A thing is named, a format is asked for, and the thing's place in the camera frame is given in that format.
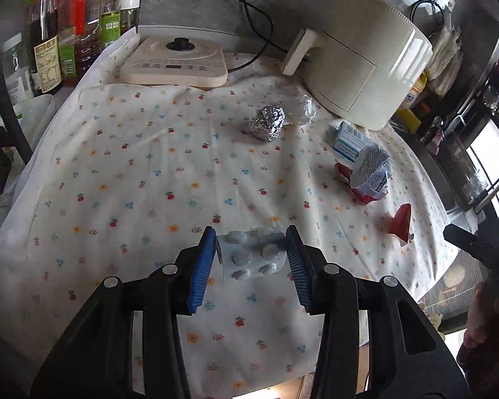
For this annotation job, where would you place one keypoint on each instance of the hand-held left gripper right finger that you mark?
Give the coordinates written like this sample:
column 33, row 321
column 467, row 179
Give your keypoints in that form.
column 299, row 270

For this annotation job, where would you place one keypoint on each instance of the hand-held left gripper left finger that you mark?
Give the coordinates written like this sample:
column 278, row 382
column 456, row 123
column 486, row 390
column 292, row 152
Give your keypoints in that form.
column 201, row 270

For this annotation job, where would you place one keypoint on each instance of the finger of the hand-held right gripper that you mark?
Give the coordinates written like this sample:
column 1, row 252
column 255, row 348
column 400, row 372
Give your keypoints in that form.
column 465, row 237

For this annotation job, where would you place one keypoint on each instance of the silver pill blister pack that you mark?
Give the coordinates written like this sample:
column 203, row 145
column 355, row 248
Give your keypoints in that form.
column 249, row 253

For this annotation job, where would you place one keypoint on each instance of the red triangular carton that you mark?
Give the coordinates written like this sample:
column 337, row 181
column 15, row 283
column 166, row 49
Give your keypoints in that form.
column 401, row 220

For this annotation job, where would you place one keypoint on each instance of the white and red snack pouch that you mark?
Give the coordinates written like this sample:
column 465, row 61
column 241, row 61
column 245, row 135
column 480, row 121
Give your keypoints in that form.
column 372, row 166

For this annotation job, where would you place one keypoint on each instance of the blue white medicine box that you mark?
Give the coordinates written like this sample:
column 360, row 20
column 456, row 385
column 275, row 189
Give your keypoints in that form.
column 347, row 143

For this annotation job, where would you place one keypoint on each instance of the silver foil ball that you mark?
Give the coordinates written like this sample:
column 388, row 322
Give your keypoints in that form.
column 268, row 124

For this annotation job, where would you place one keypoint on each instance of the clear plastic wrap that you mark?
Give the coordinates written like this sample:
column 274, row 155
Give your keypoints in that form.
column 303, row 110

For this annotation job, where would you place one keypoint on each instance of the person's right forearm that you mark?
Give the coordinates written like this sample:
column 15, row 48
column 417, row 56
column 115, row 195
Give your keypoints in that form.
column 490, row 353

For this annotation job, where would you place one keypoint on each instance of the black dish rack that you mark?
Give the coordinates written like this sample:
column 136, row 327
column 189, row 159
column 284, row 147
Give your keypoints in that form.
column 488, row 183

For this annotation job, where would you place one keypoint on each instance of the steel sink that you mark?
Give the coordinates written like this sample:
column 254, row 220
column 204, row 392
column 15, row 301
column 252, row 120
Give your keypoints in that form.
column 457, row 174

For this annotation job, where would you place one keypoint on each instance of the floral white tablecloth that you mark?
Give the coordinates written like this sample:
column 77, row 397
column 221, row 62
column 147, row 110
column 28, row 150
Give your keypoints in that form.
column 129, row 216

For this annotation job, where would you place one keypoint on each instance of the sink faucet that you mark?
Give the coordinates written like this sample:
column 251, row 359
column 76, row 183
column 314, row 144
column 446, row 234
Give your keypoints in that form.
column 434, row 135

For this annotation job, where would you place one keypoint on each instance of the yellow dish soap bottle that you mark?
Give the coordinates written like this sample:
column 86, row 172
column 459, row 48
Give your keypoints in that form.
column 413, row 99

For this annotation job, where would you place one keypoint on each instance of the hanging plastic bags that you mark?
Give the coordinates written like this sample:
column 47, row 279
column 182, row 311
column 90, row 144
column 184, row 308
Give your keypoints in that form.
column 440, row 58

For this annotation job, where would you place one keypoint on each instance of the white air fryer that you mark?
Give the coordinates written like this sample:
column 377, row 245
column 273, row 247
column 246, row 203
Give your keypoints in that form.
column 357, row 66

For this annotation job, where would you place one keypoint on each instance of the cream induction cooker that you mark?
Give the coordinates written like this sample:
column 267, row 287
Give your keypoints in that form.
column 170, row 68

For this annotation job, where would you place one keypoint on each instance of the white plastic tray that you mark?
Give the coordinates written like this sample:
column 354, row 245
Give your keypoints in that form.
column 33, row 116

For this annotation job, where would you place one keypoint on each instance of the row of condiment bottles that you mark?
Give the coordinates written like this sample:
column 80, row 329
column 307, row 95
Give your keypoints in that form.
column 79, row 20

